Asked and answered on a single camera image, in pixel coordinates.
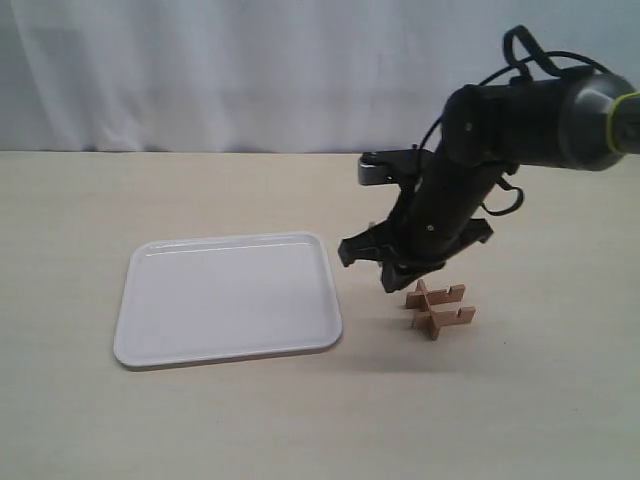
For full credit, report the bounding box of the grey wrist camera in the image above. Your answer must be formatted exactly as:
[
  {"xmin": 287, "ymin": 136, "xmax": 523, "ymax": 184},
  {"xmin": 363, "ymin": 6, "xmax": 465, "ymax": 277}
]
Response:
[{"xmin": 357, "ymin": 149, "xmax": 433, "ymax": 186}]

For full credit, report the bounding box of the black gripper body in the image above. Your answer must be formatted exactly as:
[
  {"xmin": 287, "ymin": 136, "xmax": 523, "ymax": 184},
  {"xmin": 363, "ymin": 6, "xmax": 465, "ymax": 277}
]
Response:
[{"xmin": 338, "ymin": 151, "xmax": 494, "ymax": 266}]

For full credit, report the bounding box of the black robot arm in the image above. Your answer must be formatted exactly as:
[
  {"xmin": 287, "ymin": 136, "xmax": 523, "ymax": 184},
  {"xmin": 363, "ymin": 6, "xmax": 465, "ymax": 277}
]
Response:
[{"xmin": 338, "ymin": 72, "xmax": 639, "ymax": 293}]

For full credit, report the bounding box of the wooden notched plank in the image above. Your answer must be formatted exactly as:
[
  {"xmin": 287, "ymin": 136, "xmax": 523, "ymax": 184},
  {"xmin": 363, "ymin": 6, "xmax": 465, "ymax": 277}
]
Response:
[
  {"xmin": 412, "ymin": 306, "xmax": 476, "ymax": 329},
  {"xmin": 405, "ymin": 282, "xmax": 466, "ymax": 310},
  {"xmin": 412, "ymin": 280, "xmax": 446, "ymax": 341}
]

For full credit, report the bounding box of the white rectangular plastic tray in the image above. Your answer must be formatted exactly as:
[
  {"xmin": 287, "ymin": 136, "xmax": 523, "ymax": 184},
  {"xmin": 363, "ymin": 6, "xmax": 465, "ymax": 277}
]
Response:
[{"xmin": 113, "ymin": 231, "xmax": 343, "ymax": 370}]

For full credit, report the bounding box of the white backdrop curtain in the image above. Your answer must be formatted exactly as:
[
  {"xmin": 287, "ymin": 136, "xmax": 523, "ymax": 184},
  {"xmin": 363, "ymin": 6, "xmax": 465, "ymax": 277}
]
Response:
[{"xmin": 1, "ymin": 1, "xmax": 639, "ymax": 153}]

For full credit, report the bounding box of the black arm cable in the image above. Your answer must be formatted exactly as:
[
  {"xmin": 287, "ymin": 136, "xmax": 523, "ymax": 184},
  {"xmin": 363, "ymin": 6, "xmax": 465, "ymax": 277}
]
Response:
[{"xmin": 417, "ymin": 25, "xmax": 609, "ymax": 219}]

